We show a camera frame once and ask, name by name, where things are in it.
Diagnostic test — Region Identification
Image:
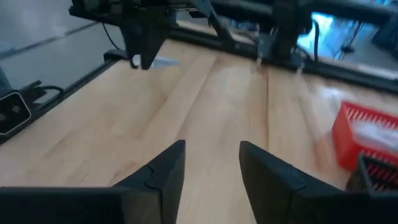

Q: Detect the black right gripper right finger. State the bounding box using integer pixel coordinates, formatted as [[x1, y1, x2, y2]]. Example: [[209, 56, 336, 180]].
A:
[[239, 140, 371, 224]]

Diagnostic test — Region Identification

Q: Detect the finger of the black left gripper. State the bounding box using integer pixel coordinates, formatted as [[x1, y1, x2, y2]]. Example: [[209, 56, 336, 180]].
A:
[[120, 26, 142, 68], [141, 26, 170, 71]]

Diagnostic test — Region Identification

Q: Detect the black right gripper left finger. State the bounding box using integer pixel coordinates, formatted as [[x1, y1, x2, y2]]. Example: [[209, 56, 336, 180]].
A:
[[113, 139, 187, 224]]

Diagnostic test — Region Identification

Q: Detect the black plastic basket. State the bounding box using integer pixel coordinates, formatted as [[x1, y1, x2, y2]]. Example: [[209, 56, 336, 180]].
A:
[[345, 152, 398, 194]]

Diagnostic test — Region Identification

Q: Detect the red plastic basket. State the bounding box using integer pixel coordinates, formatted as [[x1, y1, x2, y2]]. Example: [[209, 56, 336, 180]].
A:
[[331, 100, 398, 172]]

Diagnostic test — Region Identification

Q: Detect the black camera cable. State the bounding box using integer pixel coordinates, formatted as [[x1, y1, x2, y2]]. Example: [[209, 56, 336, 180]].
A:
[[30, 84, 65, 106]]

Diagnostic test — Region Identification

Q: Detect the black table-level camera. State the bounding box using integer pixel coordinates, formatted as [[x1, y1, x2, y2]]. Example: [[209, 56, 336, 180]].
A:
[[0, 91, 32, 136]]

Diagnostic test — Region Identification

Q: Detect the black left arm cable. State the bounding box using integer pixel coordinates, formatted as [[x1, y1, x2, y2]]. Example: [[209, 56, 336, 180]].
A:
[[312, 18, 322, 68]]

